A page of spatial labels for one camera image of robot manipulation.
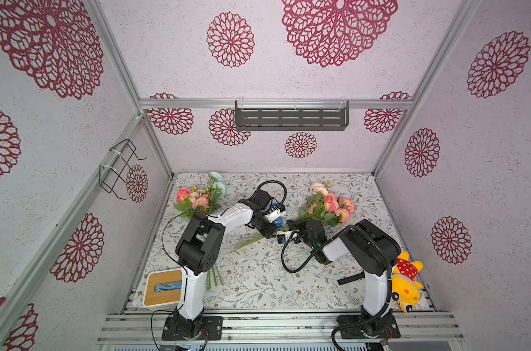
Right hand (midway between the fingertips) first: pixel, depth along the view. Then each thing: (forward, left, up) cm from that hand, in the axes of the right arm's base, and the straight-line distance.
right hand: (291, 214), depth 97 cm
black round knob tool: (-26, -21, -7) cm, 34 cm away
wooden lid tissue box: (-33, +48, 0) cm, 58 cm away
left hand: (-8, +8, -3) cm, 12 cm away
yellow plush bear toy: (-30, -39, 0) cm, 49 cm away
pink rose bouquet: (+5, -13, 0) cm, 14 cm away
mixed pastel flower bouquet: (+5, +43, +3) cm, 43 cm away
